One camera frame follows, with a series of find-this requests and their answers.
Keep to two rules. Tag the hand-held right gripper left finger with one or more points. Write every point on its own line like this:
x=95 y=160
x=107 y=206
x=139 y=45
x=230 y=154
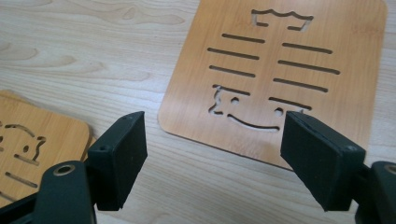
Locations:
x=118 y=161

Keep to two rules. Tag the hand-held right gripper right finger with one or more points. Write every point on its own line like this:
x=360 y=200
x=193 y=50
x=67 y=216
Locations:
x=320 y=158

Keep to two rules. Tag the bamboo trivet with cutouts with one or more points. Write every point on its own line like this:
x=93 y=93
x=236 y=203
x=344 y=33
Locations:
x=193 y=102
x=9 y=93
x=62 y=137

